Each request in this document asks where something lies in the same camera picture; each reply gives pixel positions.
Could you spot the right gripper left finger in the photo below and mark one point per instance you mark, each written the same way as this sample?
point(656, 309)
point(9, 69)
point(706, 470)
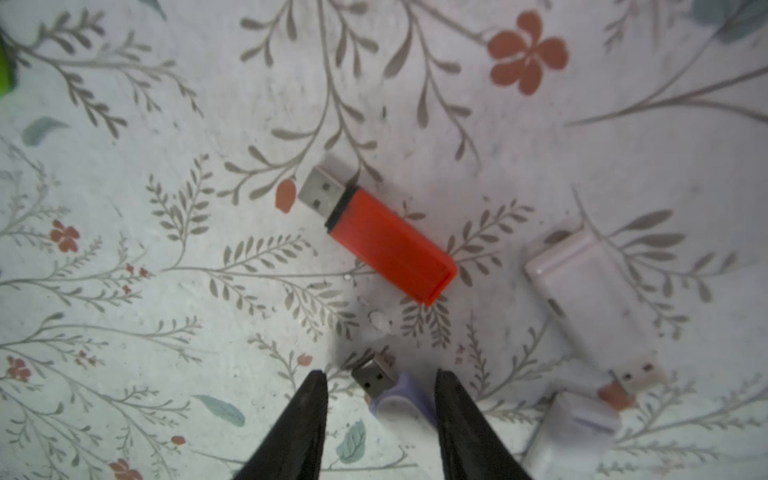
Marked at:
point(293, 448)

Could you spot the purple white usb drive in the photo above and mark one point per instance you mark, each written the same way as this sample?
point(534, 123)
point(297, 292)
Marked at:
point(404, 409)

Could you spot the red usb drive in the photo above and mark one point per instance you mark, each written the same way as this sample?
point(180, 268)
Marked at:
point(379, 238)

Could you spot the green usb drive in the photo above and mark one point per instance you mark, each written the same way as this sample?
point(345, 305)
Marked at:
point(7, 81)

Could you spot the white usb drive uncapped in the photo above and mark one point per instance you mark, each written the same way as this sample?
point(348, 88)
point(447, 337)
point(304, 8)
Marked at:
point(597, 310)

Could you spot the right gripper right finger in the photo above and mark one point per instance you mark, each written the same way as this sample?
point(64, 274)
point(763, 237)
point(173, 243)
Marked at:
point(470, 448)

